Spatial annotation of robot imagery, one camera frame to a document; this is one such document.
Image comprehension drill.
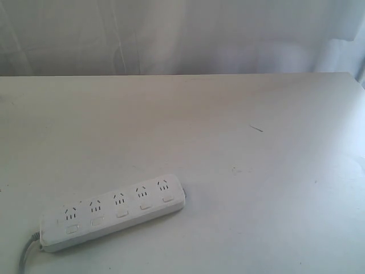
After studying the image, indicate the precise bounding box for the white backdrop curtain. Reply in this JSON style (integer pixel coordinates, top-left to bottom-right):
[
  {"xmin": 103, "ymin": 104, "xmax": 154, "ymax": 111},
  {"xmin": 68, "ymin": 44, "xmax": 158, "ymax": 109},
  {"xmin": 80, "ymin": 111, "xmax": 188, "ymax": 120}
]
[{"xmin": 1, "ymin": 1, "xmax": 364, "ymax": 83}]

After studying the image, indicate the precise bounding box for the white five-outlet power strip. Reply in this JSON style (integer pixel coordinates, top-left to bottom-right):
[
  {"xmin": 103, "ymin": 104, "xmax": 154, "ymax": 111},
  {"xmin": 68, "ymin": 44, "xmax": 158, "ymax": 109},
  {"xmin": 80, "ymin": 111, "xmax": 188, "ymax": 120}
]
[{"xmin": 40, "ymin": 174, "xmax": 186, "ymax": 252}]

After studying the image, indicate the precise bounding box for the grey cable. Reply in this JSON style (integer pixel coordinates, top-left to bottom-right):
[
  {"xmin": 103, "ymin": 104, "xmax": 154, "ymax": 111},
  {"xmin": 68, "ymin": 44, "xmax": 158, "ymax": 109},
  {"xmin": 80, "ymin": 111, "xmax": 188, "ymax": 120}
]
[{"xmin": 18, "ymin": 231, "xmax": 41, "ymax": 274}]

